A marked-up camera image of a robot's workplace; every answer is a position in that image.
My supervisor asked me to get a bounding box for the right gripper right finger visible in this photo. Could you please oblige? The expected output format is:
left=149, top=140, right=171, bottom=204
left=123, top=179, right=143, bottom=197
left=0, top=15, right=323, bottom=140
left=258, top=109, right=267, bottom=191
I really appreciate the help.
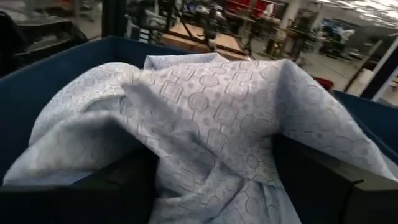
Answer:
left=272, top=133, right=398, bottom=224

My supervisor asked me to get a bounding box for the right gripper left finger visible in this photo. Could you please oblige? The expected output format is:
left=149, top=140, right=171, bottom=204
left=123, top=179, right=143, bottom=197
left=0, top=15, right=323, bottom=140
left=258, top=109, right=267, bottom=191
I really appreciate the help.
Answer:
left=0, top=148, right=160, bottom=224

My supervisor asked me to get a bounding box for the white patterned shirt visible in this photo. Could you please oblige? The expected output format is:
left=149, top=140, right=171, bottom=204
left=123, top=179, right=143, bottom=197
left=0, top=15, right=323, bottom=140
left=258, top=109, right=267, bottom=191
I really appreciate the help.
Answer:
left=2, top=52, right=398, bottom=224

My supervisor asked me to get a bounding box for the navy striped fabric bin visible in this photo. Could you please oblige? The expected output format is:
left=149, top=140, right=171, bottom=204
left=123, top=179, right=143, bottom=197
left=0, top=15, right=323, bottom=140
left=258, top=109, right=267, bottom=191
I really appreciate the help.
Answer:
left=0, top=35, right=398, bottom=187

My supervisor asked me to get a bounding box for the red storage bin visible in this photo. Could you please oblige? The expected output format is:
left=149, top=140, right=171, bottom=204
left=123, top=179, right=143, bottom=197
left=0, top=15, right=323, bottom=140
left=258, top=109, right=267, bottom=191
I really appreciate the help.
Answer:
left=225, top=0, right=276, bottom=18

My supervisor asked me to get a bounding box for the wooden workbench black frame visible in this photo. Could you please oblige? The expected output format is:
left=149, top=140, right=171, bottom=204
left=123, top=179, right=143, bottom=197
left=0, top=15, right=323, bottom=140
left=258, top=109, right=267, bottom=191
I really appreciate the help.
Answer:
left=160, top=21, right=253, bottom=62

